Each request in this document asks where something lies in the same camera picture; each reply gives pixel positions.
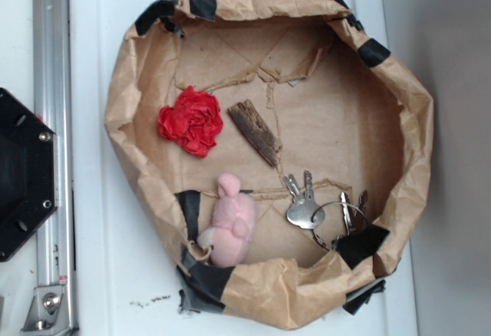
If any brown wood chip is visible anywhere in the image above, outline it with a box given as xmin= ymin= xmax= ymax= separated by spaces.
xmin=228 ymin=99 xmax=282 ymax=167

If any brown paper bag tray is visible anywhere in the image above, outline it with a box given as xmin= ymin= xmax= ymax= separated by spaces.
xmin=104 ymin=0 xmax=433 ymax=330

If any red crumpled paper ball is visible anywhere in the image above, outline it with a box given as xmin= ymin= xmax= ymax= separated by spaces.
xmin=157 ymin=86 xmax=223 ymax=158

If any pink plush pig toy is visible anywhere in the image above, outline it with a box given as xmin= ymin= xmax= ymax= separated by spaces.
xmin=197 ymin=173 xmax=259 ymax=268

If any silver key left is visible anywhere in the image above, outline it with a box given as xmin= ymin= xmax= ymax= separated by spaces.
xmin=284 ymin=174 xmax=308 ymax=229

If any silver key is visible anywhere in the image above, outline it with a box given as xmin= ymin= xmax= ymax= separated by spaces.
xmin=340 ymin=192 xmax=352 ymax=236
xmin=351 ymin=190 xmax=368 ymax=235
xmin=284 ymin=174 xmax=308 ymax=229
xmin=304 ymin=170 xmax=325 ymax=229

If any silver key right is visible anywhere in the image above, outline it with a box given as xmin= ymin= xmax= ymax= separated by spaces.
xmin=351 ymin=190 xmax=368 ymax=235

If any white plastic tray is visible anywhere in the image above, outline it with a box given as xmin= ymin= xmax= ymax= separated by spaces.
xmin=70 ymin=0 xmax=418 ymax=335

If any metal key ring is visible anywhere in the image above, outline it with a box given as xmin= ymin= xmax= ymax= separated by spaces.
xmin=308 ymin=201 xmax=370 ymax=251

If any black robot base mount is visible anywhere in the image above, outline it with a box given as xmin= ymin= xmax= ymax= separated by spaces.
xmin=1 ymin=88 xmax=57 ymax=262

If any aluminium extrusion rail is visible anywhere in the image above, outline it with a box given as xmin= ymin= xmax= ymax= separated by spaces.
xmin=33 ymin=0 xmax=79 ymax=335

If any metal corner bracket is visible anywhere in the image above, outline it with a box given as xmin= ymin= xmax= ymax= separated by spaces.
xmin=19 ymin=285 xmax=73 ymax=336

